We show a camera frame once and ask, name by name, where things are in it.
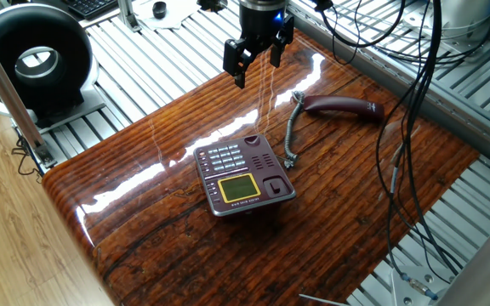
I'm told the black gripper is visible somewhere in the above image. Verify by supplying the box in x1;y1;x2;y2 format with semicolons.
222;3;296;89

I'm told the grey telephone cord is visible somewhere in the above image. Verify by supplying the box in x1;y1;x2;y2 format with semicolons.
282;89;306;170

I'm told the maroon telephone handset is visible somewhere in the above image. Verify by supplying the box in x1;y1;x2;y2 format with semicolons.
302;93;385;122

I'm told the maroon telephone base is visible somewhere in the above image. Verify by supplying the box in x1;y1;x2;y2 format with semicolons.
192;133;297;218

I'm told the small black clamp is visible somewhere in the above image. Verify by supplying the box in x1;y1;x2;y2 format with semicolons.
197;0;229;13

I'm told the white paper sheet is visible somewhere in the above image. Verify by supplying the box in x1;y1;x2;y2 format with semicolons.
133;0;203;31

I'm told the small black cap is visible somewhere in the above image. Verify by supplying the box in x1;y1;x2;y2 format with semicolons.
151;1;168;20

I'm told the short aluminium upright profile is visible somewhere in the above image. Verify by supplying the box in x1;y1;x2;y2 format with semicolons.
116;0;143;34

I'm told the black computer keyboard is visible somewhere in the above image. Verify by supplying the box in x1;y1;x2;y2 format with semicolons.
60;0;119;20

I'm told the grey square plate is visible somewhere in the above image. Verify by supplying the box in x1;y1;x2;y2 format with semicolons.
34;87;108;136

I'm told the silver round mounting plate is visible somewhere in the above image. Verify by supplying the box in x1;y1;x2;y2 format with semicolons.
410;0;490;48

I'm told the glossy wood-grain board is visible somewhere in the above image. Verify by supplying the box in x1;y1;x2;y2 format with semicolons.
42;28;481;306

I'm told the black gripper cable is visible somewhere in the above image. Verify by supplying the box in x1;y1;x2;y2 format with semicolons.
312;0;403;48

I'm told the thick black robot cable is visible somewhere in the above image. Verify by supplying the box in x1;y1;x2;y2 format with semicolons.
404;0;461;276

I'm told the black cable with silver plug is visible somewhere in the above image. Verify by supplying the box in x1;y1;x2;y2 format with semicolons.
385;127;440;301

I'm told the silver corner bracket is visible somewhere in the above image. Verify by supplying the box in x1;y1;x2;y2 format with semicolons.
34;142;58;169

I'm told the aluminium frame post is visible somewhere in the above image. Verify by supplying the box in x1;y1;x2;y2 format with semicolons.
0;19;57;169

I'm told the white cable tie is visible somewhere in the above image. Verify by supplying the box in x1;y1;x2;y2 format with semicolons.
299;292;348;306

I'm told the thin black cable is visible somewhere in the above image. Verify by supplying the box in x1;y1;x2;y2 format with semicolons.
10;127;44;184

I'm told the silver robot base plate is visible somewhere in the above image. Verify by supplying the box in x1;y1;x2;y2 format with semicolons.
389;265;454;306

